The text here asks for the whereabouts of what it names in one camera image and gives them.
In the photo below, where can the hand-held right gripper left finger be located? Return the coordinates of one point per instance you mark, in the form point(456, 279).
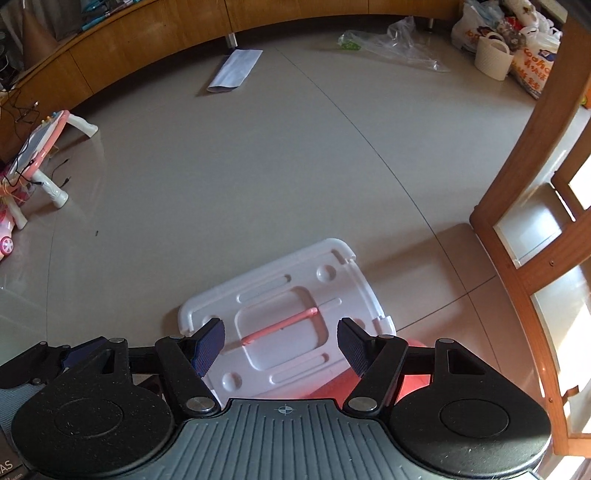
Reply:
point(210, 346)

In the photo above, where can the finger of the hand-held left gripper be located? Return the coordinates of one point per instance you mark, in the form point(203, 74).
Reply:
point(81, 353)

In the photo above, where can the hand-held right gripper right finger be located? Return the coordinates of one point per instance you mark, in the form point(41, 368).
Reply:
point(353, 346)

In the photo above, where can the pink plastic storage box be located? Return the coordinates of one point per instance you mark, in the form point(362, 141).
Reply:
point(415, 385)

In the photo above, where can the pink toy car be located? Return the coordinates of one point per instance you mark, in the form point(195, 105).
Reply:
point(9, 235)

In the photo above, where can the wooden chair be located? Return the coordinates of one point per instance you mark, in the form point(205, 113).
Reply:
point(521, 277)

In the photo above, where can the pink white toy drawing board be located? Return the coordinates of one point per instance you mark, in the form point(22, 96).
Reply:
point(39, 141)

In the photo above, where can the grey envelope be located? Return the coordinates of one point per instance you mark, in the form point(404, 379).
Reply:
point(235, 69)

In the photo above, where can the wooden cabinet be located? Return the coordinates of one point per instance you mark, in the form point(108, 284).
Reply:
point(138, 50)

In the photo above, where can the clear plastic bag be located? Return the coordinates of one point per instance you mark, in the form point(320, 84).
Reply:
point(397, 41)

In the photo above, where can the white woven basket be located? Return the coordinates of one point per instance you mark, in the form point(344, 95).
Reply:
point(491, 57)

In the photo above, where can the shopping bag with orange print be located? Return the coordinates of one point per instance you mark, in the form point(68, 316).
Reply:
point(535, 69)

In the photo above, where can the white printed shopping bag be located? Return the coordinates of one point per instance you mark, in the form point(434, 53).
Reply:
point(471, 27)

